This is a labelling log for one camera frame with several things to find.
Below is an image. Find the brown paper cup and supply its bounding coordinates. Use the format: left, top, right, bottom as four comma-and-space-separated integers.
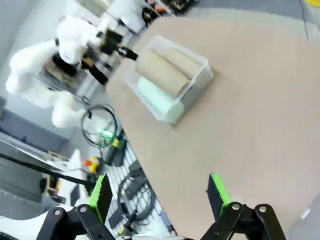
134, 47, 192, 100

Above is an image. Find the black power strip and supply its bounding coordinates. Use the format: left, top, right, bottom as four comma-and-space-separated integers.
103, 141, 126, 166

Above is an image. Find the black arm cable sleeve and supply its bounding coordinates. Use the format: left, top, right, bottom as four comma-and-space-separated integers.
81, 56, 110, 86

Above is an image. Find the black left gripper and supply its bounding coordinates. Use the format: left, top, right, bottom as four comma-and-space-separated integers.
99, 29, 125, 55

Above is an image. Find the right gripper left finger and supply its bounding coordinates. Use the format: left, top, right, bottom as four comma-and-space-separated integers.
36, 173, 114, 240

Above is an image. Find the coiled black cable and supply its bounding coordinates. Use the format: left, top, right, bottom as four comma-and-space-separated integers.
80, 104, 119, 149
116, 172, 156, 221

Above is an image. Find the white perforated plastic basket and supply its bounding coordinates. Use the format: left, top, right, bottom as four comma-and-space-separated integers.
123, 34, 215, 124

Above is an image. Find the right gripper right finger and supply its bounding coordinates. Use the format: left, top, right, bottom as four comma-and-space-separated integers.
201, 172, 287, 240

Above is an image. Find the yellow emergency stop button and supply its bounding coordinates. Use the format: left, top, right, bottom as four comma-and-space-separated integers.
84, 155, 101, 174

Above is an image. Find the pale green cup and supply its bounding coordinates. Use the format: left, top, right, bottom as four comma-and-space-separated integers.
136, 75, 186, 125

